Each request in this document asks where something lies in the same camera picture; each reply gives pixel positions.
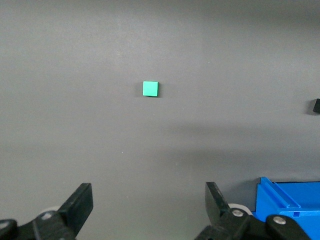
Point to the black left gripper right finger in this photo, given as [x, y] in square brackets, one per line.
[215, 202]

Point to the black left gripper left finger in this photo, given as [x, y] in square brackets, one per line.
[77, 205]

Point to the small green cube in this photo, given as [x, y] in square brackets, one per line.
[150, 88]

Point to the small black cube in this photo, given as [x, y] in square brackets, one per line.
[317, 105]

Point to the blue plastic storage bin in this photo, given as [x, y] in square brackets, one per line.
[295, 200]

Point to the dark grey table mat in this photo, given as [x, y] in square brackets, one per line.
[75, 125]

